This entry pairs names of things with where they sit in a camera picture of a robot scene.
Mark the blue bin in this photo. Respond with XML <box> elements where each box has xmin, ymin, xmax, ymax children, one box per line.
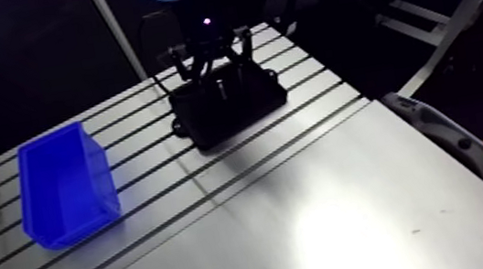
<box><xmin>7</xmin><ymin>116</ymin><xmax>127</xmax><ymax>256</ymax></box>

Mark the grey post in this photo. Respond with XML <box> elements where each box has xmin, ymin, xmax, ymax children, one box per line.
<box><xmin>85</xmin><ymin>0</ymin><xmax>150</xmax><ymax>89</ymax></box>

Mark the black cable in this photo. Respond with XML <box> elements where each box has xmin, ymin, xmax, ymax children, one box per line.
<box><xmin>134</xmin><ymin>9</ymin><xmax>180</xmax><ymax>100</ymax></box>

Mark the pale holed strip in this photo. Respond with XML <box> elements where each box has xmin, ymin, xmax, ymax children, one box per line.
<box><xmin>380</xmin><ymin>77</ymin><xmax>483</xmax><ymax>248</ymax></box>

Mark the black tray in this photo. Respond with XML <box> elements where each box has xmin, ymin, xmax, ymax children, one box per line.
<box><xmin>162</xmin><ymin>52</ymin><xmax>295</xmax><ymax>156</ymax></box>

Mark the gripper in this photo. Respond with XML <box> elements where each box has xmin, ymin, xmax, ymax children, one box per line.
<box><xmin>159</xmin><ymin>0</ymin><xmax>263</xmax><ymax>91</ymax></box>

